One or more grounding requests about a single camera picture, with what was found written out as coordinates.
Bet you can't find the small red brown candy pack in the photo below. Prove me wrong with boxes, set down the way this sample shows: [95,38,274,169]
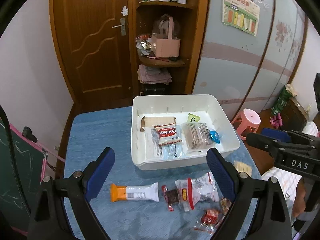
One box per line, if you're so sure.
[220,198,232,215]

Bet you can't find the yellow puffed snack pack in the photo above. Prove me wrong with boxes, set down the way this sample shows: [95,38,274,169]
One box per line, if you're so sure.
[234,160,252,177]

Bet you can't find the red orange small packet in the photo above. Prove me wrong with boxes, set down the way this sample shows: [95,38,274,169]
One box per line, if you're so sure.
[193,209,224,235]

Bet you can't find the white red snack packet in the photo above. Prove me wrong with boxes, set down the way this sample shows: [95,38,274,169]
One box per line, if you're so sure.
[191,172,219,204]

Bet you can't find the small blue snack packet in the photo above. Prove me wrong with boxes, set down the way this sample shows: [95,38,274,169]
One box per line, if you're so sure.
[209,130,221,144]

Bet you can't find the orange white snack bar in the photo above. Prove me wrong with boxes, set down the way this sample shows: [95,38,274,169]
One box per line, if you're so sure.
[110,183,159,202]

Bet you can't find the red zip clear bag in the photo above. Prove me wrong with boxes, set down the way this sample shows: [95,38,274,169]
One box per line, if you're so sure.
[161,178,195,212]

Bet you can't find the clear wafer biscuit pack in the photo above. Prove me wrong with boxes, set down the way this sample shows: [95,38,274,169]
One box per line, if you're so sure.
[181,122,214,152]

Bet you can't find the light blue clear bag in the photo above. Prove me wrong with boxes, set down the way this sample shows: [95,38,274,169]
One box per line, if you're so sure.
[144,127,186,160]

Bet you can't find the red cookie packet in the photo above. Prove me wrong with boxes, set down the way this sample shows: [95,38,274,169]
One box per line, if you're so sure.
[154,124,182,146]

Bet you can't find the person's right hand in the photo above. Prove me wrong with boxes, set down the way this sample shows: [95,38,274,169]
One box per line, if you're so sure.
[292,178,306,218]

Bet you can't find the dark wooden cabinet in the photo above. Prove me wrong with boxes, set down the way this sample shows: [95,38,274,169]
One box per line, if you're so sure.
[279,98,309,132]

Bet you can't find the green bag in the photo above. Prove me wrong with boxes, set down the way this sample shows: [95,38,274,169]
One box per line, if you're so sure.
[271,84,293,115]

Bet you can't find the pink plastic stool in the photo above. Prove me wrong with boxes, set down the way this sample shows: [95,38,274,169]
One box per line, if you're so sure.
[231,108,261,140]

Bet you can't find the blue table cloth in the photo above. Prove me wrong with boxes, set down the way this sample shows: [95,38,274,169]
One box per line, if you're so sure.
[63,106,262,240]

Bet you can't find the small green snack packet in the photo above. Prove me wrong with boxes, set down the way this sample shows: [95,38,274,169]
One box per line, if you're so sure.
[187,113,201,122]

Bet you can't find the white plastic storage bin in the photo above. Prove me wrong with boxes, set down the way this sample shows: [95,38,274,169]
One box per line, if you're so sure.
[131,94,240,171]

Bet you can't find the sliding wardrobe door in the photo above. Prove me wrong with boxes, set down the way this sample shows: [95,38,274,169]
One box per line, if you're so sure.
[193,0,305,119]

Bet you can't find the brown cardboard piece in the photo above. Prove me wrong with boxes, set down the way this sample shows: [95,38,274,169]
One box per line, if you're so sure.
[140,116,176,132]

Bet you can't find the folded pink cloth pile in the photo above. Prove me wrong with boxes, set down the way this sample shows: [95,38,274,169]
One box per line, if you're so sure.
[137,64,172,85]

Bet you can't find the wooden corner shelf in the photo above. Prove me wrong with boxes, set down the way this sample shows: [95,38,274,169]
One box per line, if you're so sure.
[129,0,209,96]

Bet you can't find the shiny foil wrappers pile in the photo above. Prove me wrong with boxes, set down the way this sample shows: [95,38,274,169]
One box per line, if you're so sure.
[136,34,152,51]

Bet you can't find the brown wooden door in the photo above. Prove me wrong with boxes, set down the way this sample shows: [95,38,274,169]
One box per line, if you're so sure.
[49,0,133,107]

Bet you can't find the green chalkboard pink frame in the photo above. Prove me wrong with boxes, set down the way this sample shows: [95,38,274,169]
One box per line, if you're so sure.
[1,122,66,235]

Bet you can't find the colourful wall poster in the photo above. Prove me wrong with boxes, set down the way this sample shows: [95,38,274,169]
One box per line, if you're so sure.
[222,0,260,36]

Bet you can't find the pink basket with handle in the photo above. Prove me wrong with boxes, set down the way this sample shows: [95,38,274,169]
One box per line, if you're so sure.
[151,14,181,58]

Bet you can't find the silver door handle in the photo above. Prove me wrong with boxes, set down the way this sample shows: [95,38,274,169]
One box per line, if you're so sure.
[112,18,126,36]

